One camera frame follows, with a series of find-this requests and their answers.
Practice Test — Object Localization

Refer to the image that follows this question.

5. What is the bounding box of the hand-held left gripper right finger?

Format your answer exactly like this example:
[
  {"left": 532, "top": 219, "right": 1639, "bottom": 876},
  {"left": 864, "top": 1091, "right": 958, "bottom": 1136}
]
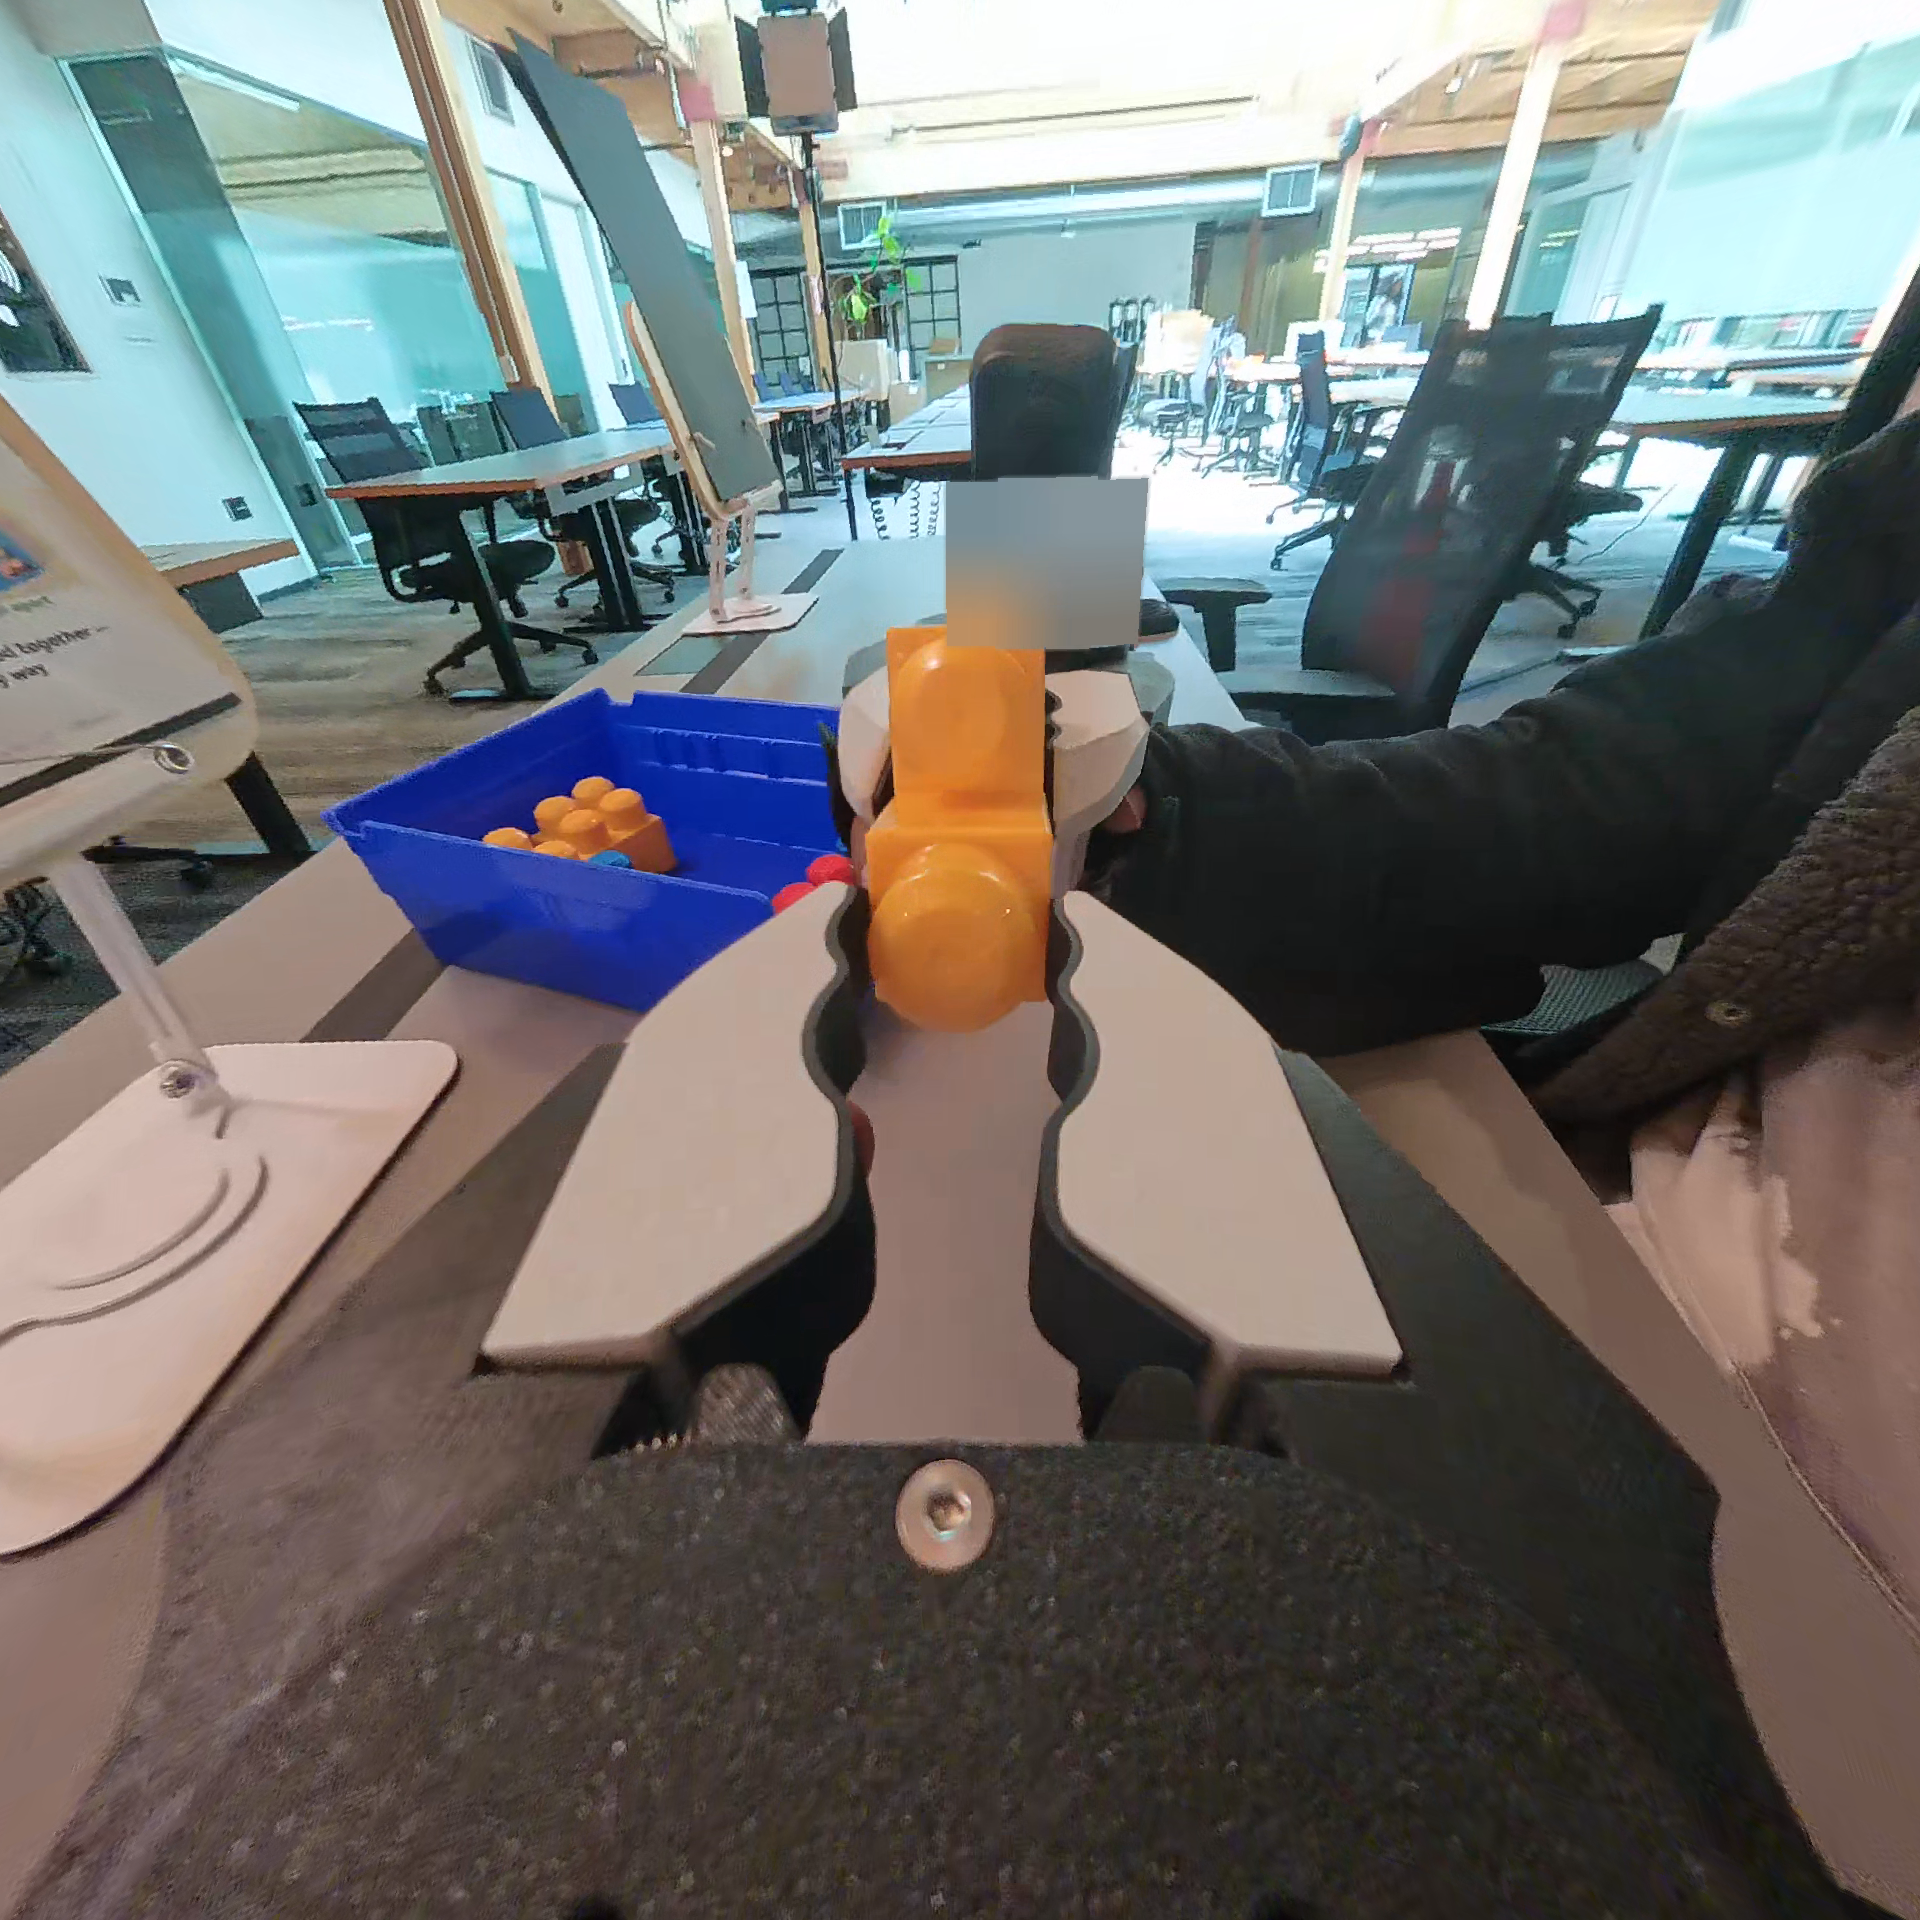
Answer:
[{"left": 1028, "top": 889, "right": 1408, "bottom": 1381}]

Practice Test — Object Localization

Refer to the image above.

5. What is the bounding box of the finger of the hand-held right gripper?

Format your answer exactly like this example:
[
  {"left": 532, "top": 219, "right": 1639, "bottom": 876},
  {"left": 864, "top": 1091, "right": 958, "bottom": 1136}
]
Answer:
[
  {"left": 833, "top": 656, "right": 902, "bottom": 889},
  {"left": 1041, "top": 671, "right": 1158, "bottom": 894}
]

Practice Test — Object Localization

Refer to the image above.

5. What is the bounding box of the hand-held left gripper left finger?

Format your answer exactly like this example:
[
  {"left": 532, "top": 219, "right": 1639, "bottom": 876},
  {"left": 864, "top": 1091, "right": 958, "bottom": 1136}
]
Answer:
[{"left": 481, "top": 880, "right": 879, "bottom": 1373}]

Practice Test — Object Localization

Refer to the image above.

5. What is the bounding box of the yellow two-stud mega block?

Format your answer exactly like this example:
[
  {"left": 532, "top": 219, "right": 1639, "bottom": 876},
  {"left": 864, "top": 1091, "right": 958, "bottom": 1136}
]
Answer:
[{"left": 884, "top": 626, "right": 1050, "bottom": 824}]

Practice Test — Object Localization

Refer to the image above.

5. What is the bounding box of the yellow one-stud mega block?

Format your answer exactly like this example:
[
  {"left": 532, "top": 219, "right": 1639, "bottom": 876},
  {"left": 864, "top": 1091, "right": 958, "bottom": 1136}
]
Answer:
[{"left": 864, "top": 794, "right": 1055, "bottom": 1034}]

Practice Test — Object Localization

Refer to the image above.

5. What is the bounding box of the pile of yellow mega blocks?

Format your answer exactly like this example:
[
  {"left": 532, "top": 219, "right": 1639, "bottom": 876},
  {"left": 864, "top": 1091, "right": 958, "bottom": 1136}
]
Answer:
[{"left": 481, "top": 773, "right": 680, "bottom": 876}]

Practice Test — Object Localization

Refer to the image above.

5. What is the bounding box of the blue plastic bin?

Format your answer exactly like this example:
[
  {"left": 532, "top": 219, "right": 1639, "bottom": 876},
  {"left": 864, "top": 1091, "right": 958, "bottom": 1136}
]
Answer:
[{"left": 322, "top": 690, "right": 864, "bottom": 1014}]

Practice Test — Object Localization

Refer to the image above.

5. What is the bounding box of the person's right forearm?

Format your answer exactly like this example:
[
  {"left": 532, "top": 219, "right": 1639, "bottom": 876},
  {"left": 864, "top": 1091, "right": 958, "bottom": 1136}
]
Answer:
[{"left": 1102, "top": 283, "right": 1920, "bottom": 1055}]

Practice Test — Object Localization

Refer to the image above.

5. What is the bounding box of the person's right hand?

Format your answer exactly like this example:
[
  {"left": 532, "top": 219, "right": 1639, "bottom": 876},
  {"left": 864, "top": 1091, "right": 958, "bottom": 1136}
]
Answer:
[{"left": 1079, "top": 783, "right": 1151, "bottom": 889}]

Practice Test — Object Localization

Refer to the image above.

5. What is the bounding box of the green potted plant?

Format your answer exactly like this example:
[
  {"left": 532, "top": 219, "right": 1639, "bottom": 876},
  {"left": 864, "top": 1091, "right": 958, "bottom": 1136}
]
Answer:
[{"left": 839, "top": 209, "right": 919, "bottom": 323}]

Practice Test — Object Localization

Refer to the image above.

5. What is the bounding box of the studio light panel on pole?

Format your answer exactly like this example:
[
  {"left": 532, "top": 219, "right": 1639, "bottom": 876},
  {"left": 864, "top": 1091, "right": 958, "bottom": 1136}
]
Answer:
[{"left": 731, "top": 3, "right": 860, "bottom": 391}]

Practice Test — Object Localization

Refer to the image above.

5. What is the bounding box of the wooden document stand white base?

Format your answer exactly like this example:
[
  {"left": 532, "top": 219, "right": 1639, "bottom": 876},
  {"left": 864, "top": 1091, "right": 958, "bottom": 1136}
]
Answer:
[
  {"left": 506, "top": 29, "right": 823, "bottom": 631},
  {"left": 0, "top": 395, "right": 460, "bottom": 1559}
]

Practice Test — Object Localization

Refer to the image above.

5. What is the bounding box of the wooden top office desk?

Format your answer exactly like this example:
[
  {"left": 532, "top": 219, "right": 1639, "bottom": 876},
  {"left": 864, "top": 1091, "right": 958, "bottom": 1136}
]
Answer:
[{"left": 326, "top": 425, "right": 708, "bottom": 707}]

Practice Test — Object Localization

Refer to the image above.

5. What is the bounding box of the person's dark fleece jacket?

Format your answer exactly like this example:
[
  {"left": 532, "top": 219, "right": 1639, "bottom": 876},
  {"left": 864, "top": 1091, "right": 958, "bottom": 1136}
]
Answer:
[{"left": 1529, "top": 719, "right": 1920, "bottom": 1202}]

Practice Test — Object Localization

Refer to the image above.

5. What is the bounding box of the person's pale garment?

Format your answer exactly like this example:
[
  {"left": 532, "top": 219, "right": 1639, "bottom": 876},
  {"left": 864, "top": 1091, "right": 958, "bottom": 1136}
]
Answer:
[{"left": 1611, "top": 1034, "right": 1920, "bottom": 1914}]

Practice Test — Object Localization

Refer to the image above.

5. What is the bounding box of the printed instruction sheet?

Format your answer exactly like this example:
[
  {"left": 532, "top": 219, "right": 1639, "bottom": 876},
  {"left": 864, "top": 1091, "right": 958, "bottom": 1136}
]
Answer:
[{"left": 0, "top": 433, "right": 242, "bottom": 781}]

